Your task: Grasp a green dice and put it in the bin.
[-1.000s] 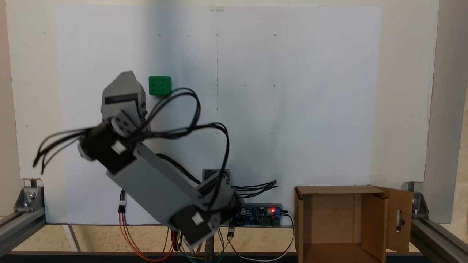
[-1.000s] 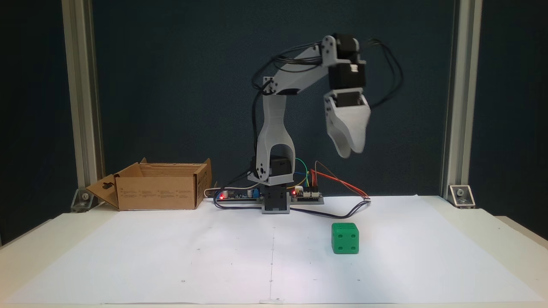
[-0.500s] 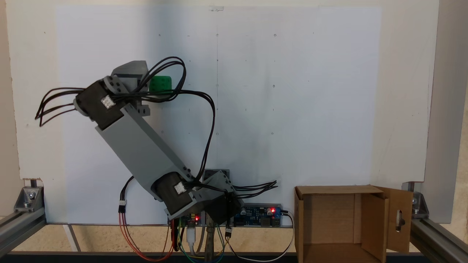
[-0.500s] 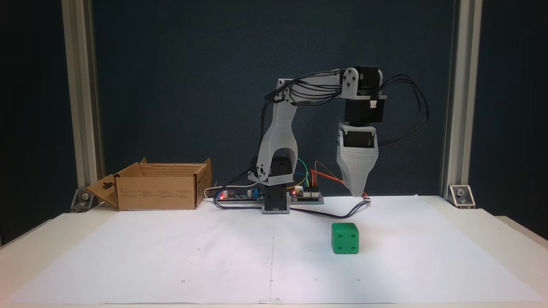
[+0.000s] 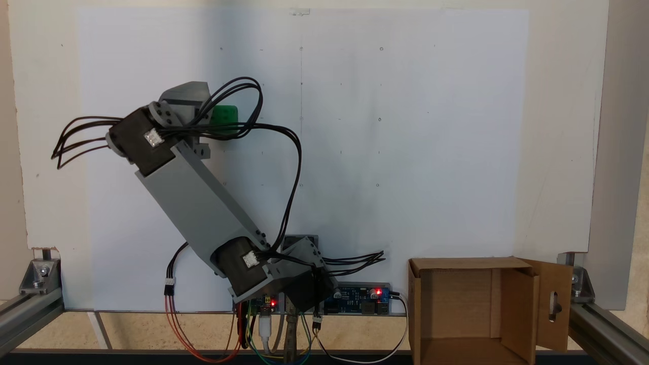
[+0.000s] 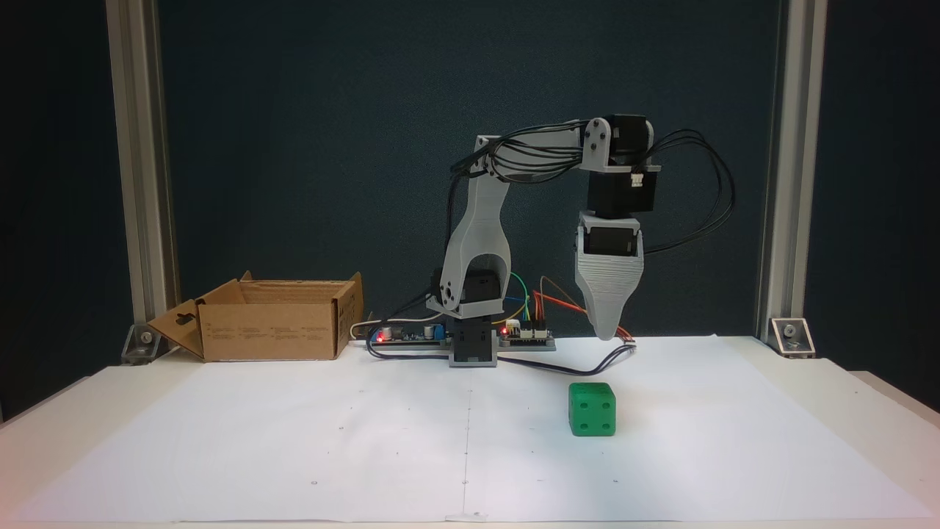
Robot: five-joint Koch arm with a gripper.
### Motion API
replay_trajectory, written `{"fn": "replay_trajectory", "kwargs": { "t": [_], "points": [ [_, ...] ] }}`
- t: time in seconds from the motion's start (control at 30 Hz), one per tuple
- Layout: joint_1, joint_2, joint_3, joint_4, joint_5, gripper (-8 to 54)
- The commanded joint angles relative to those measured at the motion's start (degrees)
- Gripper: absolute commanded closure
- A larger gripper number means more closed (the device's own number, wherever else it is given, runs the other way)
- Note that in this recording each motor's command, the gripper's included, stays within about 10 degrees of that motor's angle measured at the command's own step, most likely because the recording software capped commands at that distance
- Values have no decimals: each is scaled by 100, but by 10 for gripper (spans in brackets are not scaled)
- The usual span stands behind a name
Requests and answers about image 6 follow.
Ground grey fixed tapered gripper jaw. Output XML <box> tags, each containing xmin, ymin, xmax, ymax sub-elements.
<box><xmin>575</xmin><ymin>256</ymin><xmax>646</xmax><ymax>342</ymax></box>

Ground green dice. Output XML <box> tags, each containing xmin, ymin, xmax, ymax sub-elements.
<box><xmin>568</xmin><ymin>381</ymin><xmax>618</xmax><ymax>438</ymax></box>

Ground circuit board with blue parts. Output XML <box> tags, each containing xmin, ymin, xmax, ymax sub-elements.
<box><xmin>365</xmin><ymin>321</ymin><xmax>450</xmax><ymax>351</ymax></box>

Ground brown cardboard box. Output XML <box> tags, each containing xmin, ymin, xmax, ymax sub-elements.
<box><xmin>147</xmin><ymin>270</ymin><xmax>365</xmax><ymax>362</ymax></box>

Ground white paper sheet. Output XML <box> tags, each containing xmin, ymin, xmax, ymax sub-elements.
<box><xmin>7</xmin><ymin>334</ymin><xmax>937</xmax><ymax>524</ymax></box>

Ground orange and red wires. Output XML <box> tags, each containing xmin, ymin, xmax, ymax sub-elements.
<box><xmin>532</xmin><ymin>289</ymin><xmax>636</xmax><ymax>343</ymax></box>

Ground black cable on table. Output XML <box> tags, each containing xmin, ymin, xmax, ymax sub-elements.
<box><xmin>498</xmin><ymin>342</ymin><xmax>637</xmax><ymax>377</ymax></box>

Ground green wire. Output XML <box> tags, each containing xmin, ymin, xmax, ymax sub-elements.
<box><xmin>510</xmin><ymin>271</ymin><xmax>532</xmax><ymax>324</ymax></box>

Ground circuit board with coloured wires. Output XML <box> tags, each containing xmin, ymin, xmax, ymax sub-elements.
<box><xmin>499</xmin><ymin>321</ymin><xmax>557</xmax><ymax>352</ymax></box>

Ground metal corner bracket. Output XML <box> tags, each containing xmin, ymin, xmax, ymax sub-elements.
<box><xmin>769</xmin><ymin>317</ymin><xmax>816</xmax><ymax>359</ymax></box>
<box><xmin>121</xmin><ymin>323</ymin><xmax>181</xmax><ymax>366</ymax></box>

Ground aluminium profile post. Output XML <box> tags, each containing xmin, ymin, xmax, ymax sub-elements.
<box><xmin>754</xmin><ymin>0</ymin><xmax>829</xmax><ymax>342</ymax></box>
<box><xmin>105</xmin><ymin>0</ymin><xmax>181</xmax><ymax>325</ymax></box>

